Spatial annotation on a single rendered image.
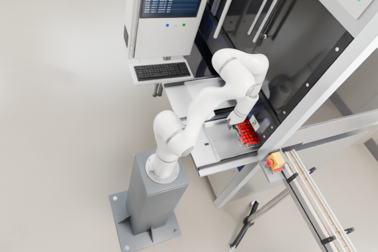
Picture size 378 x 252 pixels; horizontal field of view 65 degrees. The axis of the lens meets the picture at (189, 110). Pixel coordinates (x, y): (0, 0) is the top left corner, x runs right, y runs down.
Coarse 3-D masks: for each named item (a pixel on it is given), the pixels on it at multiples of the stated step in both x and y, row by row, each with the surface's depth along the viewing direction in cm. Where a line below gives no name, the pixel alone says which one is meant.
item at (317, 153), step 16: (304, 144) 197; (320, 144) 200; (336, 144) 215; (304, 160) 220; (320, 160) 241; (208, 176) 252; (224, 176) 225; (256, 176) 207; (240, 192) 231; (256, 192) 255
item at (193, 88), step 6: (210, 78) 208; (216, 78) 210; (222, 78) 213; (186, 84) 199; (192, 84) 205; (198, 84) 206; (204, 84) 207; (210, 84) 209; (216, 84) 210; (222, 84) 211; (186, 90) 199; (192, 90) 201; (198, 90) 203; (192, 96) 198; (222, 102) 201; (228, 102) 202; (234, 102) 204; (216, 108) 197; (222, 108) 194; (228, 108) 197; (234, 108) 200
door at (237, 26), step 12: (240, 0) 173; (252, 0) 163; (228, 12) 186; (240, 12) 175; (252, 12) 165; (264, 12) 156; (228, 24) 189; (240, 24) 177; (228, 36) 191; (240, 36) 179; (252, 36) 169; (240, 48) 181; (252, 48) 170
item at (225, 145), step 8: (216, 120) 186; (224, 120) 191; (208, 128) 186; (216, 128) 187; (224, 128) 188; (232, 128) 190; (208, 136) 180; (216, 136) 183; (224, 136) 185; (232, 136) 186; (216, 144) 180; (224, 144) 181; (232, 144) 183; (216, 152) 174; (224, 152) 178; (232, 152) 179; (240, 152) 180; (248, 152) 178
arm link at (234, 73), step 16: (240, 64) 119; (224, 80) 123; (240, 80) 116; (208, 96) 123; (224, 96) 120; (240, 96) 118; (192, 112) 126; (208, 112) 127; (192, 128) 127; (176, 144) 129; (192, 144) 131
